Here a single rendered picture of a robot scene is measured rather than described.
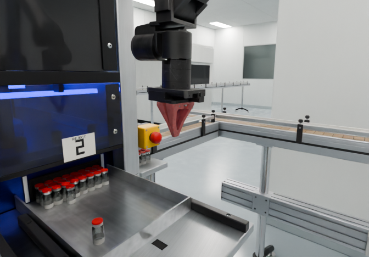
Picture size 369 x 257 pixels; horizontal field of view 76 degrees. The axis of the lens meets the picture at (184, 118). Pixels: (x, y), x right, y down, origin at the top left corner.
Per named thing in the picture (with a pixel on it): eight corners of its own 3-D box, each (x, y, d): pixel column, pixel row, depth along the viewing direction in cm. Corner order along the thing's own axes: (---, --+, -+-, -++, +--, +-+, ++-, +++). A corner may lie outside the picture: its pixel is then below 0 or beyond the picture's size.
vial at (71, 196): (65, 202, 60) (63, 185, 59) (73, 199, 61) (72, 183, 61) (69, 205, 58) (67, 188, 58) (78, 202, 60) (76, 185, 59)
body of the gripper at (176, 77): (168, 94, 53) (168, 60, 51) (206, 98, 46) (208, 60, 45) (146, 96, 48) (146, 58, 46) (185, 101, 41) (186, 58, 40)
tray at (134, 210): (16, 208, 57) (14, 195, 57) (108, 173, 78) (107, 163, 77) (92, 283, 37) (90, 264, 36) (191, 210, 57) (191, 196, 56)
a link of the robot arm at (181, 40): (180, 23, 40) (197, 28, 45) (151, 26, 44) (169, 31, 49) (179, 64, 42) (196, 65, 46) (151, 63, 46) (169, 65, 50)
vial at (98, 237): (90, 241, 46) (89, 222, 45) (101, 236, 47) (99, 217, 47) (96, 247, 44) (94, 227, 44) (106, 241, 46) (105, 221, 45)
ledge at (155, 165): (116, 168, 87) (116, 163, 87) (143, 158, 97) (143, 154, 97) (141, 178, 79) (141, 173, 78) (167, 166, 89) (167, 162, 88)
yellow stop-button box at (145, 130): (130, 145, 82) (130, 125, 81) (146, 141, 87) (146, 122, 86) (145, 150, 77) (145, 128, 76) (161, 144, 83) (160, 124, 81)
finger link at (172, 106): (169, 129, 54) (169, 88, 52) (194, 135, 50) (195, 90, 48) (147, 135, 49) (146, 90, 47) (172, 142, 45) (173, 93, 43)
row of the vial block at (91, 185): (42, 207, 58) (40, 190, 57) (106, 182, 71) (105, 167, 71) (45, 210, 56) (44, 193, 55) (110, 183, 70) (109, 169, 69)
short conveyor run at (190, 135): (123, 177, 84) (121, 134, 81) (99, 166, 94) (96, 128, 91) (221, 137, 137) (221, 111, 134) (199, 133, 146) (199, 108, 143)
